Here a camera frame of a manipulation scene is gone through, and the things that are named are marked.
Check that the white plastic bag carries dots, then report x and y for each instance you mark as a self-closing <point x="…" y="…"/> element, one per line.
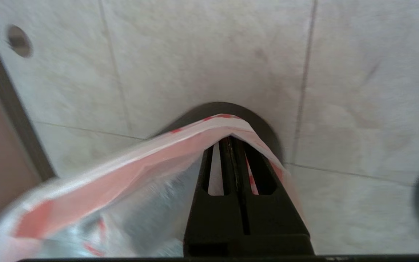
<point x="122" y="174"/>

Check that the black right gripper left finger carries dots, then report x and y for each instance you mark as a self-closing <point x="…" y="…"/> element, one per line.
<point x="213" y="225"/>

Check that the round brown floor cap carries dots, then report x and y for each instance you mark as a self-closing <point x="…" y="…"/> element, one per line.
<point x="19" y="41"/>

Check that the black round trash bin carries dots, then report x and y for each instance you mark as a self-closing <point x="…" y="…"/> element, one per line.
<point x="260" y="127"/>

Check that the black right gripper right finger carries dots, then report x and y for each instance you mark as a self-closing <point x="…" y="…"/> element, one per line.
<point x="286" y="225"/>

